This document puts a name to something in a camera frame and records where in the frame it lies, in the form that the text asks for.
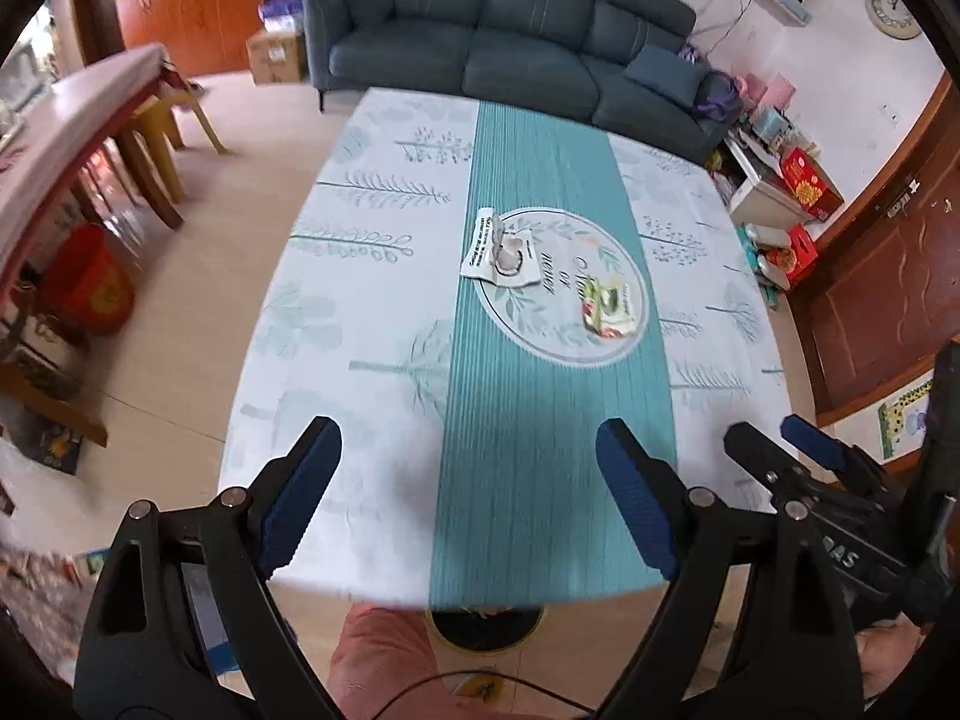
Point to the cardboard box on floor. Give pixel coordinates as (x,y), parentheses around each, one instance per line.
(277,57)

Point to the dark teal sofa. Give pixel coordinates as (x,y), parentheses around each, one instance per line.
(621,65)

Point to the blue plastic stool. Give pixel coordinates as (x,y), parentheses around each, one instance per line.
(219,653)

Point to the small red gift bag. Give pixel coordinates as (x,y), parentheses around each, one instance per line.
(796,261)

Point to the person right hand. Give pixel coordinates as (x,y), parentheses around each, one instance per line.
(884,651)

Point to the wall clock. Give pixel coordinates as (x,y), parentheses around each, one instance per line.
(893,19)

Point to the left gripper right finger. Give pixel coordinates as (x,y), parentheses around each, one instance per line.
(753,622)

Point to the pink trousers legs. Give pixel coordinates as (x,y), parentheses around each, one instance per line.
(384,667)

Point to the wooden cabinet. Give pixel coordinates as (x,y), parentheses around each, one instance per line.
(195,0)

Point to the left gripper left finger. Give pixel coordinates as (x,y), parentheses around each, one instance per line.
(182,622)

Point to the leaf pattern tablecloth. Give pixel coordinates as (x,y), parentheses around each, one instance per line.
(469,412)

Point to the green small snack packet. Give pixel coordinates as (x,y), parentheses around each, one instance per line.
(607,307)

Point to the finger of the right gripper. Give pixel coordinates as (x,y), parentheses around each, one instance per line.
(769,464)
(826,451)

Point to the red gift box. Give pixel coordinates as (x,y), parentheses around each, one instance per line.
(816,194)

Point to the long wooden side table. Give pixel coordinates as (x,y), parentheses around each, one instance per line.
(61,133)

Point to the teal exercise stepper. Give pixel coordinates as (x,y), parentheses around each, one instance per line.
(763,245)

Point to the brown wooden door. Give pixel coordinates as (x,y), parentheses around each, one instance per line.
(882,296)

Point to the yellow rim trash bin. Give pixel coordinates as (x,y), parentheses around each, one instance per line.
(486,631)

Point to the white low cabinet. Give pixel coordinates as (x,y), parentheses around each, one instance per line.
(755,192)

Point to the white foil wrapper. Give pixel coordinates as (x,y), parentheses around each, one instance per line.
(498,256)

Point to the red bucket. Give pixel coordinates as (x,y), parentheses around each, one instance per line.
(85,286)

